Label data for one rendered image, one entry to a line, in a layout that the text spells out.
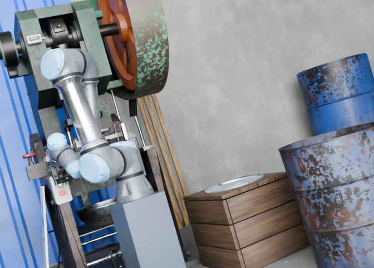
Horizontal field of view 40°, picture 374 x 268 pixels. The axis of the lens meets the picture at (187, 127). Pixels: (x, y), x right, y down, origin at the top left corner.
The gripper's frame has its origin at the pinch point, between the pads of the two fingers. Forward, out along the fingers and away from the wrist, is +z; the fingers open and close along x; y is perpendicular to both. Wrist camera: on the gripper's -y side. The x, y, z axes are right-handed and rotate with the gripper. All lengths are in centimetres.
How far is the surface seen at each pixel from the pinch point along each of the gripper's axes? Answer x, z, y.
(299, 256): 84, -5, 73
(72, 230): 0.1, 21.3, 16.3
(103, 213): 18.7, 33.6, 7.2
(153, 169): 46.6, 13.1, 2.1
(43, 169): -4.6, 8.9, -13.0
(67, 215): 0.1, 17.5, 9.8
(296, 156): 76, -56, 51
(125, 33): 59, -4, -75
